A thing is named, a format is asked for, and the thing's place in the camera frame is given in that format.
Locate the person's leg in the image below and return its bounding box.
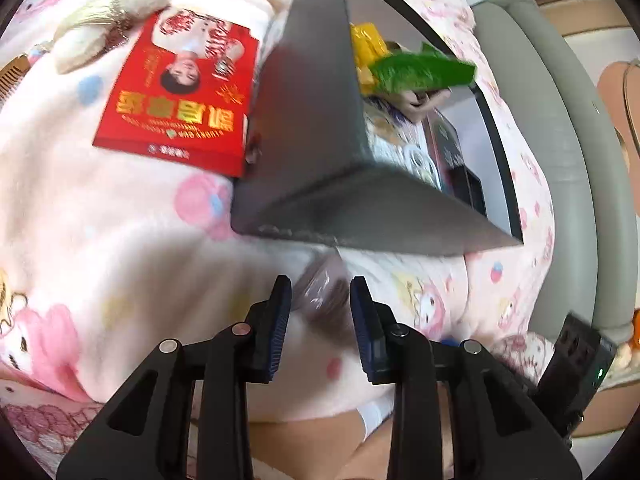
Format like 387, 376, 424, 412
190, 400, 461, 480

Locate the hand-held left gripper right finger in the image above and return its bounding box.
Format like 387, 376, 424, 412
349, 276, 583, 480

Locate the clear plastic wrapper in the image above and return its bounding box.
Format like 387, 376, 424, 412
292, 249, 362, 342

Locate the green snack wrapper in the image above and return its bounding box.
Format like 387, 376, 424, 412
349, 21, 477, 97

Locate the gold tassel charm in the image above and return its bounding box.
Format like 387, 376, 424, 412
59, 0, 137, 47

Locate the small black box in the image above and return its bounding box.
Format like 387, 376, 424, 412
424, 109, 489, 217

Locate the grey-green sofa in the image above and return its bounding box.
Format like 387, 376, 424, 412
471, 0, 632, 342

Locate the printed book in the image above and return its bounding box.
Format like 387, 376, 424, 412
362, 99, 442, 192

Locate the pink printed blanket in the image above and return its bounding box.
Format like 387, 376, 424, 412
0, 0, 557, 480

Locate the wooden comb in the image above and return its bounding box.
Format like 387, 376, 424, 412
0, 54, 32, 107

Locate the red envelope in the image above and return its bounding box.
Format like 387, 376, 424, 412
93, 7, 261, 179

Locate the grey cardboard box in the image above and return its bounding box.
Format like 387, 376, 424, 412
231, 0, 524, 257

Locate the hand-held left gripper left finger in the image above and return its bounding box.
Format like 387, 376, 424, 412
56, 275, 293, 480

